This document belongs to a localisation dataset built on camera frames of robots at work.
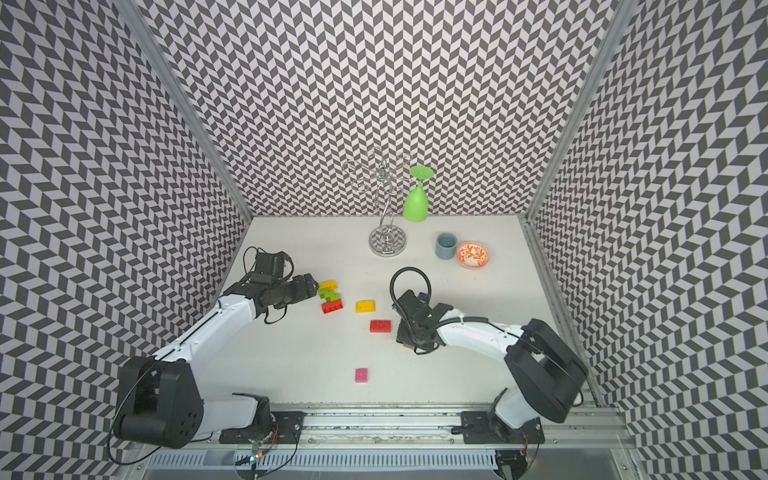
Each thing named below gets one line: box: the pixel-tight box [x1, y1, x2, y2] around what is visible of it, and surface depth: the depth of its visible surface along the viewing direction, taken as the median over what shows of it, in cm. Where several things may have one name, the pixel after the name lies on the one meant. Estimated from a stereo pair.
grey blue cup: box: [435, 232, 458, 260], surface depth 106 cm
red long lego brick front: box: [370, 320, 392, 333], surface depth 91 cm
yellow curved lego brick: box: [355, 300, 376, 314], surface depth 95 cm
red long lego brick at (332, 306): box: [322, 299, 343, 314], surface depth 95 cm
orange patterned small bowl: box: [456, 241, 490, 269], surface depth 106 cm
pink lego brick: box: [355, 368, 369, 383], surface depth 82 cm
